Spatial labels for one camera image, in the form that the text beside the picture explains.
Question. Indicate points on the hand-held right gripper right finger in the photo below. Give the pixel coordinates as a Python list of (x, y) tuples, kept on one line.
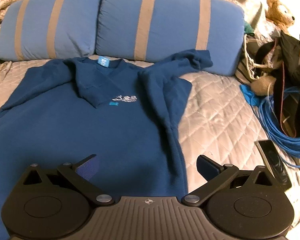
[(207, 167)]

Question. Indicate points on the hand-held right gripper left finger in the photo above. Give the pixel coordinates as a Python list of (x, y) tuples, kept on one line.
[(88, 167)]

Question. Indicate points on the dark blue sweatshirt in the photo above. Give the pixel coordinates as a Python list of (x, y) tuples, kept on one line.
[(65, 130)]

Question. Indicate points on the black smartphone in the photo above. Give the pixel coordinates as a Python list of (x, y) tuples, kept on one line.
[(275, 162)]

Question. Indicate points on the small light blue cloth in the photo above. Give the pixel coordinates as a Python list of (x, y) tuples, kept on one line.
[(250, 95)]

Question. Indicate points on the small brown plush toy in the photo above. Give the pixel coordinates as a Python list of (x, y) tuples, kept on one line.
[(262, 85)]

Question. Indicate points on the blue grey-striped pillow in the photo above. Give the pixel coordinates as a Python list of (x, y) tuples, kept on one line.
[(52, 25), (165, 25)]

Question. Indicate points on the brown teddy bear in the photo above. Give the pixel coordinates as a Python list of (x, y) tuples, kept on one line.
[(280, 11)]

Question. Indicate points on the beige fluffy blanket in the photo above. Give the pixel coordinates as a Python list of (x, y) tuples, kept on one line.
[(5, 2)]

